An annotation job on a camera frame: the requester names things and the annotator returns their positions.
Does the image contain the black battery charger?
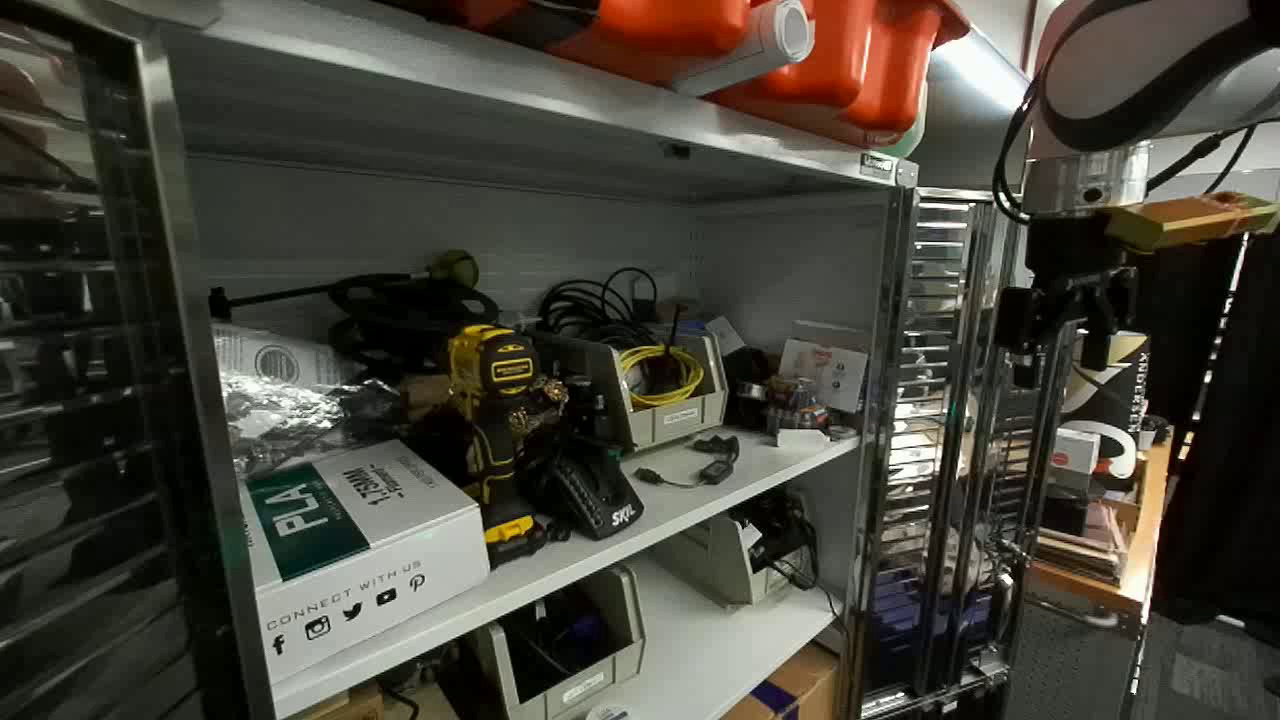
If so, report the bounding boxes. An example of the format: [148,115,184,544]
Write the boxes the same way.
[529,435,650,544]

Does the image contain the brown cardboard box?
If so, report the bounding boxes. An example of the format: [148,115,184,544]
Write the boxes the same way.
[726,643,845,720]

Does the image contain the white box green PLA label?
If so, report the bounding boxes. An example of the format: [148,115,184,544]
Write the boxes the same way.
[239,435,496,687]

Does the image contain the yellow black cordless drill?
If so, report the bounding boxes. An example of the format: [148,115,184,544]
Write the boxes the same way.
[420,320,577,568]

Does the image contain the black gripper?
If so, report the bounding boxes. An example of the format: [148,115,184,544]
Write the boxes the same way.
[996,206,1141,392]

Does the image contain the white printed package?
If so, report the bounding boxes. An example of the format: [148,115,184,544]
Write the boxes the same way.
[777,332,872,414]

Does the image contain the white plastic tube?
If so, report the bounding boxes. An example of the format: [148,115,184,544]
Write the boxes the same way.
[667,0,821,100]

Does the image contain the grey metal shelf unit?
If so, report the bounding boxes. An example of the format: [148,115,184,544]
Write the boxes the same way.
[24,0,930,720]

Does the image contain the orange plastic case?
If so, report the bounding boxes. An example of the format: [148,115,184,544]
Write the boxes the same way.
[397,0,972,146]

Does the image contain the clear bag of parts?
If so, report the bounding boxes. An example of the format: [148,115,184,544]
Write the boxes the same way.
[217,367,408,479]

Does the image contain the black hose with brass end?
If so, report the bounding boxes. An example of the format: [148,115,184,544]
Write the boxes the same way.
[206,249,505,384]

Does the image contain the grey storage bin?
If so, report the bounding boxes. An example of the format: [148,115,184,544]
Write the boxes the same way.
[568,332,733,455]

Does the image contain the white tape roll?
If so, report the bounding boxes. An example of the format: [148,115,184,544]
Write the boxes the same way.
[1047,414,1141,486]

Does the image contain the wooden desk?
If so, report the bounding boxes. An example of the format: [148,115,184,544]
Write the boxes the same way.
[1022,418,1182,633]

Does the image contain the chrome wire rack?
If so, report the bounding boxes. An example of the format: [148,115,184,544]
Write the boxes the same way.
[854,184,1034,720]

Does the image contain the wooden camera mount plate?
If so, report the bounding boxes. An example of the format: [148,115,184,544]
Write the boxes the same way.
[1097,187,1280,258]

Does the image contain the yellow coiled cable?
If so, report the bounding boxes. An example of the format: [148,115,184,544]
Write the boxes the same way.
[616,338,712,409]

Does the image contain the black cable bundle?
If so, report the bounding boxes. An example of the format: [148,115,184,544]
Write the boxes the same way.
[534,264,667,342]

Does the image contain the grey bin with black device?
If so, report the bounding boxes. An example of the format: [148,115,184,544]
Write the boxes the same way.
[652,484,825,612]

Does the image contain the black curtain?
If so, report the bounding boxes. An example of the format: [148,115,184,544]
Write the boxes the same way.
[1141,227,1280,633]

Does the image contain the grey bin with dark contents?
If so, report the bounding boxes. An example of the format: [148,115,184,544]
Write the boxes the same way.
[470,565,652,720]

